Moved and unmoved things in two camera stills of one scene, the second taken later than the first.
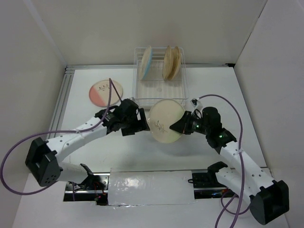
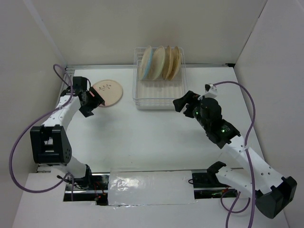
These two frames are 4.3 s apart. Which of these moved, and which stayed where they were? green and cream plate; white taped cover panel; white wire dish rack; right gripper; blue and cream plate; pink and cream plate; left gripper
Moved: right gripper; left gripper; green and cream plate
Stayed: white taped cover panel; blue and cream plate; white wire dish rack; pink and cream plate
